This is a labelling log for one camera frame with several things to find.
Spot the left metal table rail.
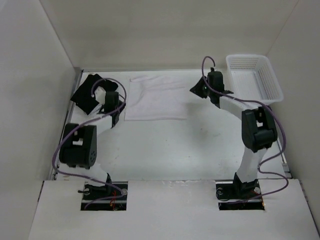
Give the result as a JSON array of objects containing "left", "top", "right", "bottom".
[{"left": 51, "top": 66, "right": 84, "bottom": 181}]

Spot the folded black tank top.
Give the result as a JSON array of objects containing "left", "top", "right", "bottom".
[{"left": 70, "top": 74, "right": 119, "bottom": 115}]

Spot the folded grey white tank top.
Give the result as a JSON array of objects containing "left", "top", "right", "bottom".
[{"left": 89, "top": 105, "right": 103, "bottom": 116}]

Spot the white plastic basket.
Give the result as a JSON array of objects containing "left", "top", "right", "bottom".
[{"left": 225, "top": 54, "right": 284, "bottom": 105}]

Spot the right metal table rail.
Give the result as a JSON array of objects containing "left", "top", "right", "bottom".
[{"left": 264, "top": 105, "right": 292, "bottom": 178}]

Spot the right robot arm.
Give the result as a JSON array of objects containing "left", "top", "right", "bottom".
[{"left": 190, "top": 69, "right": 278, "bottom": 201}]

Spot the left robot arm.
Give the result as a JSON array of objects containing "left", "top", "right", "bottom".
[{"left": 56, "top": 91, "right": 126, "bottom": 200}]

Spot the metal table rail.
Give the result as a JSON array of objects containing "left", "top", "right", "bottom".
[
  {"left": 264, "top": 105, "right": 292, "bottom": 178},
  {"left": 51, "top": 66, "right": 84, "bottom": 181}
]

